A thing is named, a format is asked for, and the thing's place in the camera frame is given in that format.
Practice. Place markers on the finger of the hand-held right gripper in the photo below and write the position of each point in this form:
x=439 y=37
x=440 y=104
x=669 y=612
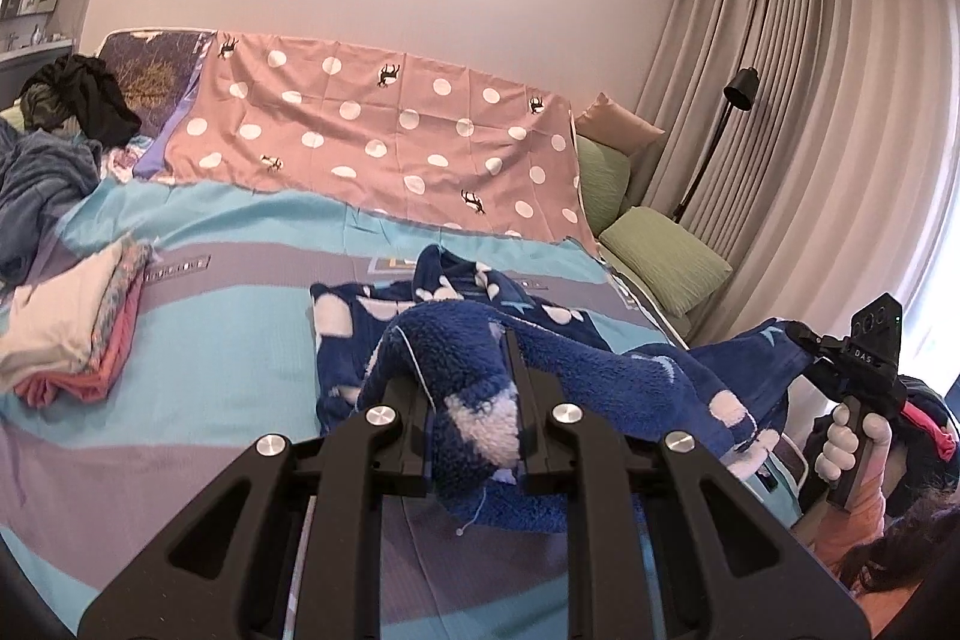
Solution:
x=806 y=340

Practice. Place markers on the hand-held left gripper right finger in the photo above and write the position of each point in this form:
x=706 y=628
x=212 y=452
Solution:
x=536 y=437

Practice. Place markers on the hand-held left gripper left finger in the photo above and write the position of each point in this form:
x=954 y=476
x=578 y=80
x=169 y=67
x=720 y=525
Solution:
x=409 y=437

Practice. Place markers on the blue fleece star print jacket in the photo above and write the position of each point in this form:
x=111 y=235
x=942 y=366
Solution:
x=465 y=340

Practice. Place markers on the person's right forearm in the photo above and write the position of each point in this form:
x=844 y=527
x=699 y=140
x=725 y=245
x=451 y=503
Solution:
x=847 y=527

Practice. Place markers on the folded clothes stack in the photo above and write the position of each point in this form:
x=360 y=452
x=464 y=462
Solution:
x=52 y=317

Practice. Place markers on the black clothes pile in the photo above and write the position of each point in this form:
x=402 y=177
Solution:
x=90 y=93

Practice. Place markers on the person's right hand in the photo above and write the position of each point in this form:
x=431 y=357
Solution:
x=836 y=445

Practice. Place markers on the dark garment with pink trim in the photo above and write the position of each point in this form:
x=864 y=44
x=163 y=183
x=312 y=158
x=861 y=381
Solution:
x=926 y=415

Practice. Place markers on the green pillow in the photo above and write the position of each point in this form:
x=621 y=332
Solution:
x=667 y=257
x=600 y=183

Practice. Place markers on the person's dark hair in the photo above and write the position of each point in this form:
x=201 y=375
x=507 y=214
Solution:
x=900 y=542

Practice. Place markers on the teal and grey patterned bedsheet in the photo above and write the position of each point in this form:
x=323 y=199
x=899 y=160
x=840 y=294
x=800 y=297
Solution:
x=225 y=325

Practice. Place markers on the beige curtain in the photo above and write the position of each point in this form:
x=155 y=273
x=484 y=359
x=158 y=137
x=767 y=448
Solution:
x=825 y=123

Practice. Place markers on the black floor lamp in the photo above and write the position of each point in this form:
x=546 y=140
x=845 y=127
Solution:
x=742 y=85

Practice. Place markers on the beige pillow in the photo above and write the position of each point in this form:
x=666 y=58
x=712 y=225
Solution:
x=619 y=123

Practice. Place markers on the pink polka dot sheet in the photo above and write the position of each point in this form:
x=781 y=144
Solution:
x=360 y=123

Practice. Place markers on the colourful patterned folded garment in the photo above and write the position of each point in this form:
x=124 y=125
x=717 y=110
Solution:
x=124 y=287

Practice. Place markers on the pink folded garment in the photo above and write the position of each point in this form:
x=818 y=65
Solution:
x=75 y=385

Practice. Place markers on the purple printed cloth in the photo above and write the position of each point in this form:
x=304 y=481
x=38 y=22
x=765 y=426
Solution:
x=150 y=78

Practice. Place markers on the blue-grey blanket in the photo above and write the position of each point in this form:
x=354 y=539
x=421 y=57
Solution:
x=37 y=183

